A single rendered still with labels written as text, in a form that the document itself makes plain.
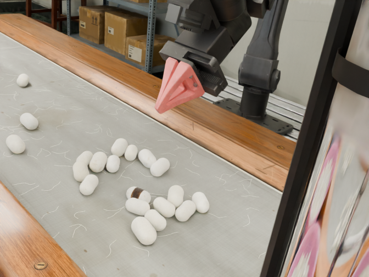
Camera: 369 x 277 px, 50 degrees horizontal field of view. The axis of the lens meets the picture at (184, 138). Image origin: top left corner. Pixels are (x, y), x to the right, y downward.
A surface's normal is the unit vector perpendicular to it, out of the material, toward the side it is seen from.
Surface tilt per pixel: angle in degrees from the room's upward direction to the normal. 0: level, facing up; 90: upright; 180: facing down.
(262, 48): 79
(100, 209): 0
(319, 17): 90
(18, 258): 0
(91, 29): 90
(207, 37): 40
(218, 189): 0
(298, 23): 90
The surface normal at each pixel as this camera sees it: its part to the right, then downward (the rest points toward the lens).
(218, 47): 0.70, 0.40
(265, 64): -0.42, 0.18
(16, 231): 0.11, -0.88
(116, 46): -0.72, 0.24
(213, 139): -0.42, -0.44
